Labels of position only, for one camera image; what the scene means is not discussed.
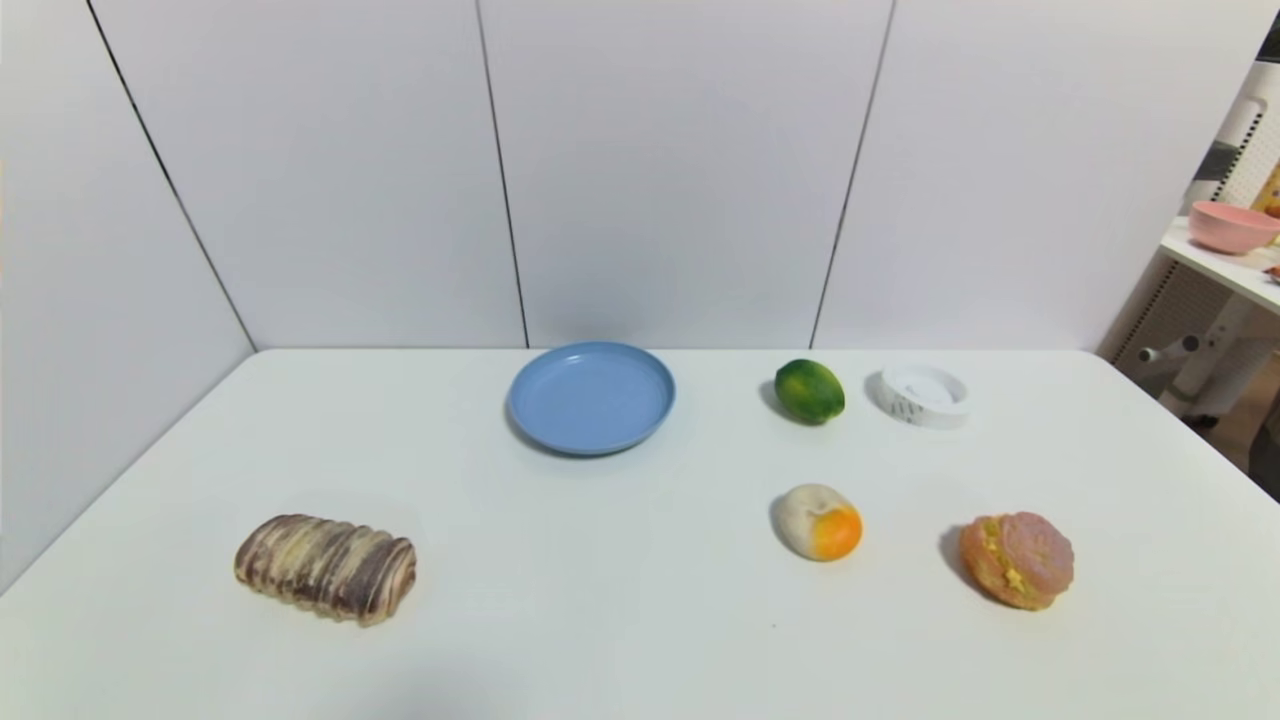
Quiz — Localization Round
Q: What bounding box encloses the blue round plate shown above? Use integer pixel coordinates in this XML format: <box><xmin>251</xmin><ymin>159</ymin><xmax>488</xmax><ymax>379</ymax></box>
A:
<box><xmin>507</xmin><ymin>342</ymin><xmax>677</xmax><ymax>457</ymax></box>

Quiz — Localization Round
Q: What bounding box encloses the green lime fruit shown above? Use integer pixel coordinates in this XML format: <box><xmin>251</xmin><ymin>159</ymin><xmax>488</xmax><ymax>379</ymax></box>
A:
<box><xmin>774</xmin><ymin>359</ymin><xmax>847</xmax><ymax>426</ymax></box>

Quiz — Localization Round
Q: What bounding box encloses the white round perforated container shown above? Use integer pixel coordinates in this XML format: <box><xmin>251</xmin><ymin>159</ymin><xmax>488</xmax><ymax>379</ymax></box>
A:
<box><xmin>877</xmin><ymin>364</ymin><xmax>971</xmax><ymax>430</ymax></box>

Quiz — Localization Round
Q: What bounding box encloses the striped brown cream bread loaf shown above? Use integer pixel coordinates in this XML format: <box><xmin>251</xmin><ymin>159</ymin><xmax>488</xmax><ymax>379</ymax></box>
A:
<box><xmin>234</xmin><ymin>514</ymin><xmax>418</xmax><ymax>628</ymax></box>

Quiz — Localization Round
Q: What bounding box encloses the pink round filled pastry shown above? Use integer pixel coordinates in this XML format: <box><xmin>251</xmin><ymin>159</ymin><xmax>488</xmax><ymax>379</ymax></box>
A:
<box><xmin>959</xmin><ymin>512</ymin><xmax>1076</xmax><ymax>611</ymax></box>

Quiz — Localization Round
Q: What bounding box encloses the white side table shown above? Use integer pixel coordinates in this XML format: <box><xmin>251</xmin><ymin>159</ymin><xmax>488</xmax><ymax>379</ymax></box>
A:
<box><xmin>1138</xmin><ymin>217</ymin><xmax>1280</xmax><ymax>421</ymax></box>

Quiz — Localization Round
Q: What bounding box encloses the pink bowl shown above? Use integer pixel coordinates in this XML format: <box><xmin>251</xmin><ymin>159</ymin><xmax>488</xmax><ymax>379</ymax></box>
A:
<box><xmin>1188</xmin><ymin>200</ymin><xmax>1280</xmax><ymax>255</ymax></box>

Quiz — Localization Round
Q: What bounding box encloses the white perforated panel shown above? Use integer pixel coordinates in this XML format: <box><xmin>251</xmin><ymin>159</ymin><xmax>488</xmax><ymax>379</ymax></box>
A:
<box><xmin>1184</xmin><ymin>58</ymin><xmax>1280</xmax><ymax>213</ymax></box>

